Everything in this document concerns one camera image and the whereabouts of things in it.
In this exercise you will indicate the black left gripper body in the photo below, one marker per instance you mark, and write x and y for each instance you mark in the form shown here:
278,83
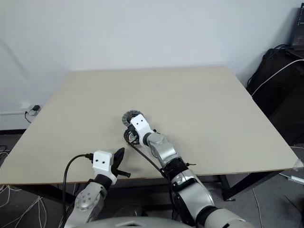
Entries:
114,169

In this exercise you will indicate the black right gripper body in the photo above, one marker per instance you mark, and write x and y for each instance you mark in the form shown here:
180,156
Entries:
132,130

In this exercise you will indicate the black motor housing copper coils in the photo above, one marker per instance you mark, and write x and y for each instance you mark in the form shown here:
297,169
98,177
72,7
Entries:
131,142

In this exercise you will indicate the grey ribbed motor lid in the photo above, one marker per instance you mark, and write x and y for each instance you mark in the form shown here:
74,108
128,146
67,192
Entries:
126,118

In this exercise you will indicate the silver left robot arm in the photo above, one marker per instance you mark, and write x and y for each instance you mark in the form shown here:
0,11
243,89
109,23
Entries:
88,199

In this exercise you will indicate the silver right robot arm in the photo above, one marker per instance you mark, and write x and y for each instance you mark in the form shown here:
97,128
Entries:
166,149

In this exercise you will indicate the grey robot torso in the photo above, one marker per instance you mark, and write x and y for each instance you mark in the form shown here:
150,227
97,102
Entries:
133,223

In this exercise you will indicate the large black bag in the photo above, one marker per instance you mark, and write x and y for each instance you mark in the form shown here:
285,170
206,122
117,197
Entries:
280,95

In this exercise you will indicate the white floor object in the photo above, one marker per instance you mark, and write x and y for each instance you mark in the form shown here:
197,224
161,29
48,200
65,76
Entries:
293,177

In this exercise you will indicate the clear plastic corner piece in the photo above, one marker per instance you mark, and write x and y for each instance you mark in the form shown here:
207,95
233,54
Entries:
298,164

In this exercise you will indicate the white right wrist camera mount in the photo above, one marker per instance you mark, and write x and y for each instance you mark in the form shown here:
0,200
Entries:
140,124

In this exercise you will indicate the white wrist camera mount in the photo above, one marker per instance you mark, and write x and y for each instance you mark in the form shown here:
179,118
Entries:
140,124
102,161

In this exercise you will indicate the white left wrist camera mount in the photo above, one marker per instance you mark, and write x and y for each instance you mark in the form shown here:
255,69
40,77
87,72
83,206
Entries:
102,161

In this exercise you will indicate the black table frame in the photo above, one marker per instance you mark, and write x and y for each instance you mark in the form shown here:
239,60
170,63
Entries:
226,187

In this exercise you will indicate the white wall power outlet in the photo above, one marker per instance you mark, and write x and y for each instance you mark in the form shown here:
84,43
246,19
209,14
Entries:
26,105

